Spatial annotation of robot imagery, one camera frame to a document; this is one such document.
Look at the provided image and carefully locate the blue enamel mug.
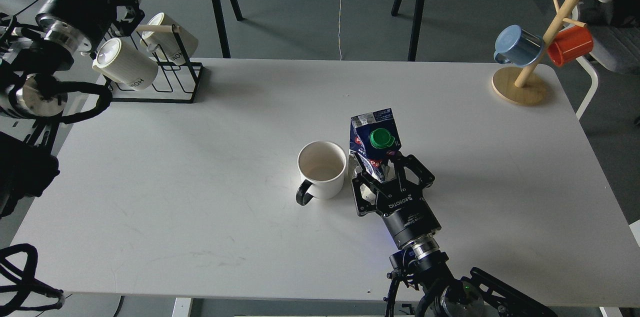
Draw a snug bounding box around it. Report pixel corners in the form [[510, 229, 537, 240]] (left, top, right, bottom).
[[493, 24, 545, 68]]

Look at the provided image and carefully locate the white hanging cable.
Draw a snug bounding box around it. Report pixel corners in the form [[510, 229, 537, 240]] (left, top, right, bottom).
[[338, 0, 346, 61]]

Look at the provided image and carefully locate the front white ribbed mug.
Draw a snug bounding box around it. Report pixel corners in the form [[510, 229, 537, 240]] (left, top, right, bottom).
[[92, 37, 159, 91]]

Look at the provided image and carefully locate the rear white ribbed mug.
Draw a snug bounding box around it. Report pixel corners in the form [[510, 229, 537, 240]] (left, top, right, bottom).
[[141, 27, 199, 66]]

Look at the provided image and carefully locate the blue milk carton green cap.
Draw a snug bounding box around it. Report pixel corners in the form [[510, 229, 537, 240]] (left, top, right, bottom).
[[349, 108, 402, 182]]

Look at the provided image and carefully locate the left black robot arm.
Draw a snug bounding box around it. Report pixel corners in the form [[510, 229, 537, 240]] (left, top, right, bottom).
[[1, 0, 144, 217]]

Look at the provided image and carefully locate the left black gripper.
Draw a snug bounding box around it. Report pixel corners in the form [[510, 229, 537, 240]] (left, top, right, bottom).
[[36, 0, 146, 52]]

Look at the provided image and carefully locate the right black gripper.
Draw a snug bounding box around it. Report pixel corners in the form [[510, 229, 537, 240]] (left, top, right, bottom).
[[351, 151, 442, 250]]

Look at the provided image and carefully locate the wooden mug tree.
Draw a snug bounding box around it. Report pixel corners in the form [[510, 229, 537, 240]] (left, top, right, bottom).
[[492, 0, 611, 106]]

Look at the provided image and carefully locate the white mug black handle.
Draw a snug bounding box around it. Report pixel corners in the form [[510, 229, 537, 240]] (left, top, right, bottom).
[[295, 140, 348, 206]]

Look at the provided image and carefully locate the orange enamel mug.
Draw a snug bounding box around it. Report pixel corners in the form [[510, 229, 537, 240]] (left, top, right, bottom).
[[547, 26, 594, 67]]

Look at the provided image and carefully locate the white chair frame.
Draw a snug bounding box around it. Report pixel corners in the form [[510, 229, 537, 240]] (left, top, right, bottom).
[[575, 54, 600, 120]]

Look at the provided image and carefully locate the black wire mug rack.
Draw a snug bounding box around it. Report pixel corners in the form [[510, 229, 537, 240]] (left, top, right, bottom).
[[97, 23, 204, 104]]

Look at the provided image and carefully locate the white ribbed mug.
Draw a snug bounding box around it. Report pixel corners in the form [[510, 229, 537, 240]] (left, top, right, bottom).
[[141, 27, 199, 66], [92, 37, 159, 91]]

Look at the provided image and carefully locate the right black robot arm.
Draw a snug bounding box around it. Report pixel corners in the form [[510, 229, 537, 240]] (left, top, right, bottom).
[[350, 152, 556, 317]]

